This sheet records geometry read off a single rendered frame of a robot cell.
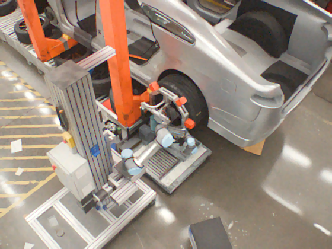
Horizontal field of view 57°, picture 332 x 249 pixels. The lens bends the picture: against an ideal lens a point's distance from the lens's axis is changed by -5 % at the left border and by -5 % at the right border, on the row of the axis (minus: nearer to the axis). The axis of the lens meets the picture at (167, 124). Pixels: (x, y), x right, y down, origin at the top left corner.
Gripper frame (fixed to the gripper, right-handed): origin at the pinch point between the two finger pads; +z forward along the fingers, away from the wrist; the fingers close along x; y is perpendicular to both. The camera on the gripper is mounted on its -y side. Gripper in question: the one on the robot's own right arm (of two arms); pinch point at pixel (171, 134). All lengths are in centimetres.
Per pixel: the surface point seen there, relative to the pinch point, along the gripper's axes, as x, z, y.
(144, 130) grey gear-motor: -3, 56, -41
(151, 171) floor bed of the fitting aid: 22, 26, -77
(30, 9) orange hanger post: 1, 255, 72
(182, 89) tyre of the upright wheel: -38, 16, 28
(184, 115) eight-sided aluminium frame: -23.3, 0.8, 10.6
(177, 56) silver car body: -49, 29, 61
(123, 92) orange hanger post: 5, 64, 29
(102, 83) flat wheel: -18, 156, -28
